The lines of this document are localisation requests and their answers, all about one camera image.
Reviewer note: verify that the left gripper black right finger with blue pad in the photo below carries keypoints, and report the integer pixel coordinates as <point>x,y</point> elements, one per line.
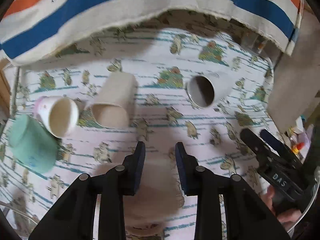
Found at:
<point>225,201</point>

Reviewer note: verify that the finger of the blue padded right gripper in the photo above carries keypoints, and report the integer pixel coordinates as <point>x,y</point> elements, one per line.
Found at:
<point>283,151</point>

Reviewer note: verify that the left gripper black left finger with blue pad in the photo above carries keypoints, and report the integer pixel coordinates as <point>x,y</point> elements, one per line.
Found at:
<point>72,215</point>

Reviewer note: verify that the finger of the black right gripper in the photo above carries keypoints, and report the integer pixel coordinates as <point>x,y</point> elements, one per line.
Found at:
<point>262,152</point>

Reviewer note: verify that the pink white handled mug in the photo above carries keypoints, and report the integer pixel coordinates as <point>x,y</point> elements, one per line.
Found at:
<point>158,198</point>

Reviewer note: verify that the mint green plastic cup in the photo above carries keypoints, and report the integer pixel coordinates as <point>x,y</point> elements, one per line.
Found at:
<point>32,145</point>

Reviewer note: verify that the white grey ceramic cup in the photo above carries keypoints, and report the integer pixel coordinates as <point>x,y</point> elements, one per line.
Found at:
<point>206,90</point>

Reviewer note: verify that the white cup pink base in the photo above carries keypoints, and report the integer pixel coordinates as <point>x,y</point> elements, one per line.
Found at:
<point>58,114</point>

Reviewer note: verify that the beige square tumbler cup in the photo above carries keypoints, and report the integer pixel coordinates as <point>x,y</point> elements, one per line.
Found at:
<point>113,104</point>

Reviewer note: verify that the person's hand on gripper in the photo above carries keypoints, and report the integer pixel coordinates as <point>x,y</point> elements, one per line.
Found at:
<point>287,218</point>

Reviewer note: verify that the wooden cabinet side panel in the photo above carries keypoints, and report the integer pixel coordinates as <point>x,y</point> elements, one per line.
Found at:
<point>296,77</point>

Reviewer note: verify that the cat print bed sheet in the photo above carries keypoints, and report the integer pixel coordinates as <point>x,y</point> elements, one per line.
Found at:
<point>163,54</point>

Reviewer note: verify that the striped Paris fabric cloth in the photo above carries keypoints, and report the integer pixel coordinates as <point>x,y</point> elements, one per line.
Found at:
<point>34,29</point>

